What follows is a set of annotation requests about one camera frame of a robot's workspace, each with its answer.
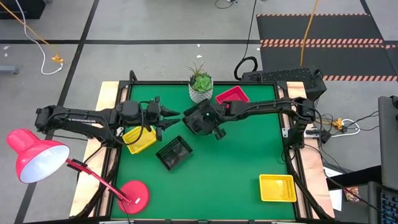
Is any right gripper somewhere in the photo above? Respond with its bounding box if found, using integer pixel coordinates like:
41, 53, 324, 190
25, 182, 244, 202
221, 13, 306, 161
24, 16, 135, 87
190, 104, 227, 141

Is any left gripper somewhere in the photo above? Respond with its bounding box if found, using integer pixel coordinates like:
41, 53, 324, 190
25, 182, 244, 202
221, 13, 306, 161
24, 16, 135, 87
144, 95, 182, 141

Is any black plastic basket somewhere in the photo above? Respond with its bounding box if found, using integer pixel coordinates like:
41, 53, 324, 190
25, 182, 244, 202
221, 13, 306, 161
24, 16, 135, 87
182, 104, 218, 136
182, 107, 206, 136
155, 135, 194, 171

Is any yellow plastic basket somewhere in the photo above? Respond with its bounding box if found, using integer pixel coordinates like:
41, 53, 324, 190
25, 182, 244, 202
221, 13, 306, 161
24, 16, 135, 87
122, 125, 157, 155
259, 174, 297, 203

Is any red plastic basket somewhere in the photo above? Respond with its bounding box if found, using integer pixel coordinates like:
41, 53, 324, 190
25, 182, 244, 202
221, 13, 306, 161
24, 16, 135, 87
215, 93, 251, 106
215, 85, 251, 106

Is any succulent in white pot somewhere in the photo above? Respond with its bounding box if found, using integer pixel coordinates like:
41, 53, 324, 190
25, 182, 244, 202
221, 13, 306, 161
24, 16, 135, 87
185, 61, 215, 105

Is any wooden board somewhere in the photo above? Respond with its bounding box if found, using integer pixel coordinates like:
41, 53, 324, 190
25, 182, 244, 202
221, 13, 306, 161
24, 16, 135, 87
68, 81, 121, 218
285, 81, 336, 219

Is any black perforated computer case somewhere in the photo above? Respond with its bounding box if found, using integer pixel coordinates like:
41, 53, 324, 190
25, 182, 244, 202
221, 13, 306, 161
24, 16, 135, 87
241, 67, 328, 101

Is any black power adapter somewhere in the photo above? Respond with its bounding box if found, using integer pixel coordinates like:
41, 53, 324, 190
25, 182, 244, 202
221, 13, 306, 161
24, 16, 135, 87
306, 129, 332, 144

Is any yellow power plug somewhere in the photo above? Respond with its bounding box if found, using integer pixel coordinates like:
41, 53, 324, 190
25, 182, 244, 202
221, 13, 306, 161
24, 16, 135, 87
331, 117, 345, 130

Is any red desk lamp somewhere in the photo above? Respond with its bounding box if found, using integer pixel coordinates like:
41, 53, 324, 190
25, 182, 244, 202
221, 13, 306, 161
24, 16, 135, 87
6, 128, 151, 215

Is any white paper sheet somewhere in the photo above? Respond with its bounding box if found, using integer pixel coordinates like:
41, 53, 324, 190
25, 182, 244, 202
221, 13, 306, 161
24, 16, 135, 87
323, 167, 343, 212

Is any black striped floor mat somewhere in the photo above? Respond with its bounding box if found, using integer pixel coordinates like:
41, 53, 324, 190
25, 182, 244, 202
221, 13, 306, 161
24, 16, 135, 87
256, 12, 398, 82

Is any grey floor object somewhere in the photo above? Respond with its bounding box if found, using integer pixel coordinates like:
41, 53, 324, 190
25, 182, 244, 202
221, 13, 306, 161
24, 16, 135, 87
0, 64, 19, 75

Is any black box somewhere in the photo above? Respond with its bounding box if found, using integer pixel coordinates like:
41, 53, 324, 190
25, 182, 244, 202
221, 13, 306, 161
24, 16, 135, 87
0, 0, 47, 21

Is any grey monitor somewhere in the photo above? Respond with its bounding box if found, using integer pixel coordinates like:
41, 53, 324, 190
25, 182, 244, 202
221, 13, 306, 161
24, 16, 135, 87
377, 95, 398, 191

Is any black keyboard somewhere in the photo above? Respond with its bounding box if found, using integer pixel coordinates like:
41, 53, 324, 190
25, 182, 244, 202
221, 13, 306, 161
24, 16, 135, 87
379, 190, 398, 224

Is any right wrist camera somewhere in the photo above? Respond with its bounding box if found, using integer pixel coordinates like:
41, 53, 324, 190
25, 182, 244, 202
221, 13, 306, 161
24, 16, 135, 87
199, 108, 215, 124

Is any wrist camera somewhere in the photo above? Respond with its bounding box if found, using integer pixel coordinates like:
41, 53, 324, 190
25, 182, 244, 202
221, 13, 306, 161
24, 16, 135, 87
199, 108, 215, 124
146, 100, 160, 121

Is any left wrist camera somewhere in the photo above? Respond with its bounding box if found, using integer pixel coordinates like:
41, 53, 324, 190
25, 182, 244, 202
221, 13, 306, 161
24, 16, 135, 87
146, 100, 160, 121

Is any black table frame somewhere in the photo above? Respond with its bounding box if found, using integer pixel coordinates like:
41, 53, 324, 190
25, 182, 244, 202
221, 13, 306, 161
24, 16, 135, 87
93, 70, 312, 224

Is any black hanging cable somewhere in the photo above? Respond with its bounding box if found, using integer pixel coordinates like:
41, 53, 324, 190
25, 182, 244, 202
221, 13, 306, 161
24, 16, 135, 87
233, 0, 259, 82

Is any black cable conduit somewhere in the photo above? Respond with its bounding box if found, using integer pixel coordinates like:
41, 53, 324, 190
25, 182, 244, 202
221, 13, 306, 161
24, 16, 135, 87
281, 146, 333, 220
74, 146, 121, 218

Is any yellow cable with connector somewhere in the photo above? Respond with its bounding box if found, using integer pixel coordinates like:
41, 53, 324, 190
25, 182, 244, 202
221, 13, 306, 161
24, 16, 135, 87
0, 9, 65, 64

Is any white floor cable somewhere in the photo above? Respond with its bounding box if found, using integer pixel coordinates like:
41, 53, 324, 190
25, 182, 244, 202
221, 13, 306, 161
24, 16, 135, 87
14, 0, 65, 76

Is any yellow hanging cable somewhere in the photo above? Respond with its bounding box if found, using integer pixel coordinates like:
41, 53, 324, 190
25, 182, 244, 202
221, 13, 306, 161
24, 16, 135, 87
299, 0, 320, 67

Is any white power cable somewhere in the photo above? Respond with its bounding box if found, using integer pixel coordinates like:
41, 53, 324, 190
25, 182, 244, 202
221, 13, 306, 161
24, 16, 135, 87
330, 118, 361, 138

